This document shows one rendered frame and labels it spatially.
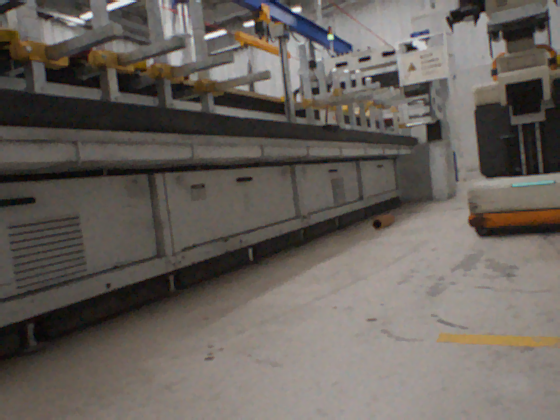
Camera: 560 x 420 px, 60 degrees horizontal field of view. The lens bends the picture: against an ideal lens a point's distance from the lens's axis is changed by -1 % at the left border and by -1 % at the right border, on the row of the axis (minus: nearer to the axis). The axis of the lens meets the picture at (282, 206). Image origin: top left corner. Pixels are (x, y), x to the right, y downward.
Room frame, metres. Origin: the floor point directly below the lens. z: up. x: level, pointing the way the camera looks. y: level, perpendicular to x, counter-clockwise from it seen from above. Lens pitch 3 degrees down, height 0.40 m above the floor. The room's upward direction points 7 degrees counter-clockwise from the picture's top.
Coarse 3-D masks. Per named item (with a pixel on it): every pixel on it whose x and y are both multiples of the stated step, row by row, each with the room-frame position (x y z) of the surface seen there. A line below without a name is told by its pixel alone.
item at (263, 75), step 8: (256, 72) 1.84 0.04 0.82; (264, 72) 1.82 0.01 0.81; (224, 80) 1.91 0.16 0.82; (232, 80) 1.89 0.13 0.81; (240, 80) 1.87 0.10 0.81; (248, 80) 1.86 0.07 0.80; (256, 80) 1.84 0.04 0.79; (264, 80) 1.86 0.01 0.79; (216, 88) 1.93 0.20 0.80; (224, 88) 1.92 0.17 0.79; (176, 96) 2.02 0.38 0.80; (184, 96) 2.00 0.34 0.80; (192, 96) 2.00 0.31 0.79
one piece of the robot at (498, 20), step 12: (504, 12) 2.37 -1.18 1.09; (516, 12) 2.35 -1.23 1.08; (528, 12) 2.25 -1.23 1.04; (540, 12) 2.22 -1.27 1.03; (492, 24) 2.32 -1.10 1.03; (504, 24) 2.34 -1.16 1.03; (540, 24) 2.33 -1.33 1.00; (492, 36) 2.41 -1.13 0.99; (516, 36) 2.36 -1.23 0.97; (528, 36) 2.35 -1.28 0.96
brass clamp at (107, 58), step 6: (90, 54) 1.44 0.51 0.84; (96, 54) 1.43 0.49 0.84; (102, 54) 1.43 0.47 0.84; (108, 54) 1.46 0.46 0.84; (114, 54) 1.48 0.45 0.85; (90, 60) 1.44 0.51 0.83; (96, 60) 1.43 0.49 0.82; (102, 60) 1.44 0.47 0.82; (108, 60) 1.45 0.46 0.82; (114, 60) 1.47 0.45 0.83; (96, 66) 1.44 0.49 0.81; (102, 66) 1.45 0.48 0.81; (108, 66) 1.45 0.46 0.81; (114, 66) 1.47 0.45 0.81; (120, 66) 1.49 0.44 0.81; (126, 66) 1.51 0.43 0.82; (132, 66) 1.54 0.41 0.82; (120, 72) 1.54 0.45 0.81; (126, 72) 1.54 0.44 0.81
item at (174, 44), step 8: (168, 40) 1.39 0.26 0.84; (176, 40) 1.38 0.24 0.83; (184, 40) 1.39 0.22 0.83; (144, 48) 1.44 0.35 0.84; (152, 48) 1.42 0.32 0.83; (160, 48) 1.41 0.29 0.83; (168, 48) 1.40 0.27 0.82; (176, 48) 1.40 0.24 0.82; (184, 48) 1.40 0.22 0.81; (120, 56) 1.48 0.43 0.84; (128, 56) 1.47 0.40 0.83; (136, 56) 1.45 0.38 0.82; (144, 56) 1.44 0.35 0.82; (152, 56) 1.44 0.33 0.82; (88, 64) 1.55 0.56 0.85; (120, 64) 1.49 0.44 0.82; (128, 64) 1.50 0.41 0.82; (80, 72) 1.56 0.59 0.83; (88, 72) 1.55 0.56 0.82; (96, 72) 1.54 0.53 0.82
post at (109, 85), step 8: (96, 0) 1.46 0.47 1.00; (104, 0) 1.48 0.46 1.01; (96, 8) 1.46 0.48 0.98; (104, 8) 1.47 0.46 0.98; (96, 16) 1.46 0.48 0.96; (104, 16) 1.47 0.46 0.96; (96, 24) 1.46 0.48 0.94; (104, 24) 1.47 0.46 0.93; (96, 48) 1.47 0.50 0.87; (104, 48) 1.45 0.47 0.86; (112, 48) 1.48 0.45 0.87; (104, 72) 1.46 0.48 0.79; (112, 72) 1.47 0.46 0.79; (104, 80) 1.46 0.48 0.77; (112, 80) 1.47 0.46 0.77; (104, 88) 1.46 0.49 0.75; (112, 88) 1.46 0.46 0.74
